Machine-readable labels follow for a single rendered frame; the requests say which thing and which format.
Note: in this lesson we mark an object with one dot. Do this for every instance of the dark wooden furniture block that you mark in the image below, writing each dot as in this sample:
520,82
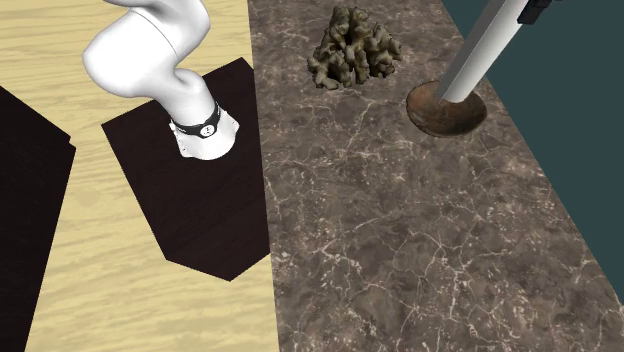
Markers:
27,209

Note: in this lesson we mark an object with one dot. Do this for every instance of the dark wooden robot stand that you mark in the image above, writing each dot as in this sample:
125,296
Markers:
204,209

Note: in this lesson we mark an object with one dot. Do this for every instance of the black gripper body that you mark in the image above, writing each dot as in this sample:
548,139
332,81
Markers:
533,10

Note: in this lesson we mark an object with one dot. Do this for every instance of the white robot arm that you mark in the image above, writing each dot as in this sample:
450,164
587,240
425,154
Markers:
141,53

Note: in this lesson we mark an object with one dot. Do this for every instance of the brown round bowl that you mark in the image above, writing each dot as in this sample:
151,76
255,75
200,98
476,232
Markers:
446,118

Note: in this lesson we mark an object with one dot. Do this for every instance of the knobbly olive-brown root lump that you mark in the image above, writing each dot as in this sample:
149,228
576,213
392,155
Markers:
352,46

